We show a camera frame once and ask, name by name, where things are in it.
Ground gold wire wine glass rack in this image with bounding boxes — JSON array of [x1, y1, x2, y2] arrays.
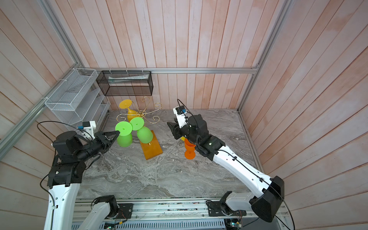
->
[[117, 103, 163, 160]]

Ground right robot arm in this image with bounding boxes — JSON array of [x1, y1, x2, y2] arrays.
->
[[167, 114, 285, 222]]

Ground white mesh wall shelf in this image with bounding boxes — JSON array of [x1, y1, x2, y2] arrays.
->
[[45, 68, 110, 131]]

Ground black mesh wall basket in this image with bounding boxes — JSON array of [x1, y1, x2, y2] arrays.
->
[[96, 70, 154, 96]]

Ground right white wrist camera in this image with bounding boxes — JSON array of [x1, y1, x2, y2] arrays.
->
[[173, 105, 187, 128]]

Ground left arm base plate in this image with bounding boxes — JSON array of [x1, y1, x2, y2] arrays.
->
[[107, 203, 134, 219]]

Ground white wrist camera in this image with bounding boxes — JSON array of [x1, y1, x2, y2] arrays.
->
[[173, 105, 187, 128], [77, 121, 96, 140]]

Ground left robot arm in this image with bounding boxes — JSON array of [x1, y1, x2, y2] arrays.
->
[[44, 131, 120, 230]]

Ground orange wine glass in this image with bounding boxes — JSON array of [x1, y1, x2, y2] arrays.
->
[[185, 139, 196, 160]]

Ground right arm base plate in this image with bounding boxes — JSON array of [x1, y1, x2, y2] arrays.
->
[[206, 200, 247, 217]]

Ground green wine glass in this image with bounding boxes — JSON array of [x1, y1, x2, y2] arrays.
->
[[115, 121, 133, 148], [130, 117, 153, 144]]

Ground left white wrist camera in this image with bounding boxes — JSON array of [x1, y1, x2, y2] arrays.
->
[[77, 121, 96, 140]]

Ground amber yellow wine glass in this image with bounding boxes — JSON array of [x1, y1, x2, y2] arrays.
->
[[119, 99, 140, 122]]

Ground aluminium frame rail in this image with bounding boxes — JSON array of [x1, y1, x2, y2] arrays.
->
[[82, 67, 258, 74]]

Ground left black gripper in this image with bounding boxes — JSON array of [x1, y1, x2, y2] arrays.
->
[[76, 130, 121, 162]]

